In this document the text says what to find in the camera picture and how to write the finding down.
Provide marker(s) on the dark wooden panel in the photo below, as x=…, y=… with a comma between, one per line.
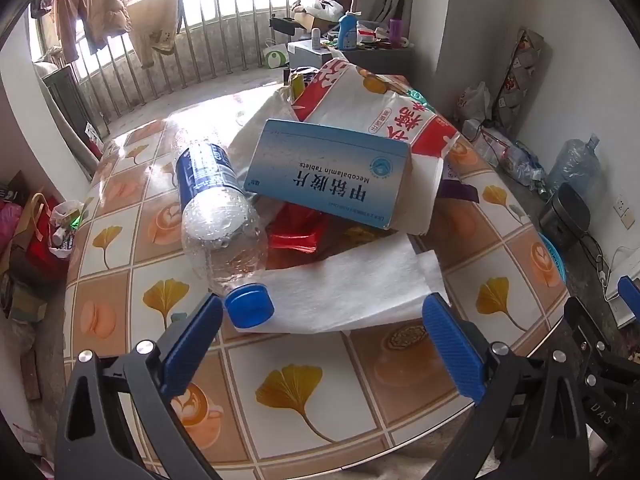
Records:
x=70, y=100

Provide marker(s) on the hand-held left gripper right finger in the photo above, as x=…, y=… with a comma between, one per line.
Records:
x=452, y=350

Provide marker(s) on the white cloth towel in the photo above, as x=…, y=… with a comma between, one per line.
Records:
x=360, y=285

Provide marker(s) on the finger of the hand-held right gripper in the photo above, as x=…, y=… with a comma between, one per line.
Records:
x=630, y=297
x=587, y=332

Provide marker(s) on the pink hanging jacket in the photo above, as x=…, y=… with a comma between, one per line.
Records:
x=70, y=10

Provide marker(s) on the purple wrapper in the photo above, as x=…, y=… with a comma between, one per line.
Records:
x=460, y=191

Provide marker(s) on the clear water jug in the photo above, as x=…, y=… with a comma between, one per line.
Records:
x=572, y=165

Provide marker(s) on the metal balcony railing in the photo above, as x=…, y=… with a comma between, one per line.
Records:
x=210, y=45

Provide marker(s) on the blue white medicine box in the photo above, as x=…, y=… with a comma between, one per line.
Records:
x=325, y=170

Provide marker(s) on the blue detergent bottle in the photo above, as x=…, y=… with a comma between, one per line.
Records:
x=347, y=32

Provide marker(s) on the grey cabinet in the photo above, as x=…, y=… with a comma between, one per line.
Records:
x=390, y=62

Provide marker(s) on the red foil wrapper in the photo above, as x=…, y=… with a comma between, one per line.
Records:
x=295, y=230

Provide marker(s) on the beige pants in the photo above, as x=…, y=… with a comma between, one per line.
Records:
x=155, y=25

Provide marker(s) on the small white bottle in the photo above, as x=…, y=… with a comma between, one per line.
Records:
x=316, y=39

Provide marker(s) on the red white printed sack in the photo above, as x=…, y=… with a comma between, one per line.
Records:
x=380, y=105

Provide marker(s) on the white paper bag green logo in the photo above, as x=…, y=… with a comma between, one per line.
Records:
x=276, y=56

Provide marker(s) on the purple bottle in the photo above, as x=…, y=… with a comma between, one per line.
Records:
x=395, y=32

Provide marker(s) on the white plastic bag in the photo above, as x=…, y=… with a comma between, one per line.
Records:
x=472, y=102
x=322, y=7

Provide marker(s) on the pile of plastic packaging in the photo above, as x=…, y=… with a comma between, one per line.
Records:
x=510, y=157

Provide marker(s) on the red tote bag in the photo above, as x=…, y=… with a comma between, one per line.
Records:
x=37, y=250

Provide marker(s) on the cardboard box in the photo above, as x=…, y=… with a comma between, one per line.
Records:
x=312, y=22

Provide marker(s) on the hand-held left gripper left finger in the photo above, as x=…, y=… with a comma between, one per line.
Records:
x=192, y=345

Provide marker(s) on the clear plastic bottle blue label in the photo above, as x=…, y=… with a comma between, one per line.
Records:
x=220, y=240

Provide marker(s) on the white wall socket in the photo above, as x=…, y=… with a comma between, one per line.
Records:
x=625, y=210

